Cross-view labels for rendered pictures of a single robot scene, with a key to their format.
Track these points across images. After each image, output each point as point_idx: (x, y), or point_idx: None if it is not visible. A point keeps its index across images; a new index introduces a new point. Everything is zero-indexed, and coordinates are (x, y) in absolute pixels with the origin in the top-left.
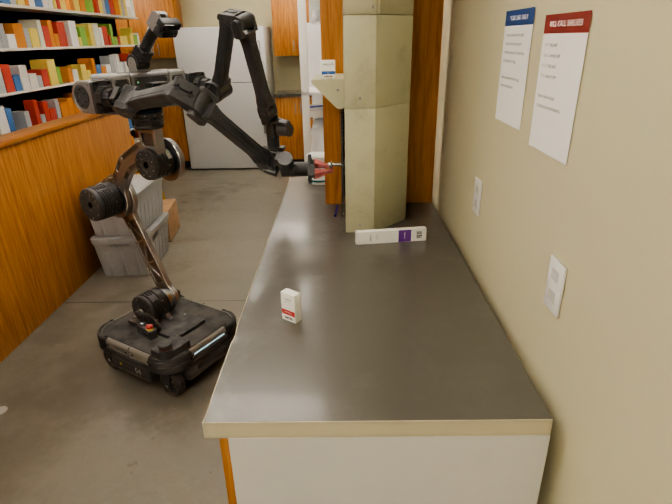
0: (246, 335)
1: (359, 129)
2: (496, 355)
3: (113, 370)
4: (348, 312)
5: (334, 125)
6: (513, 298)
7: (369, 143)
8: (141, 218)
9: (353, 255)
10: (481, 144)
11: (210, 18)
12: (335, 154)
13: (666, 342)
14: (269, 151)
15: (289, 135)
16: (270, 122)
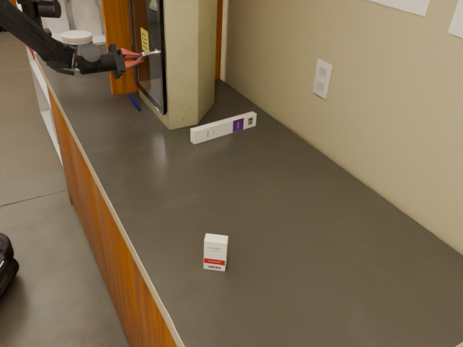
0: (183, 309)
1: (181, 10)
2: (428, 246)
3: None
4: (264, 237)
5: (116, 1)
6: (410, 183)
7: (192, 27)
8: None
9: (203, 159)
10: (326, 25)
11: None
12: (120, 36)
13: None
14: (63, 44)
15: (58, 16)
16: (29, 0)
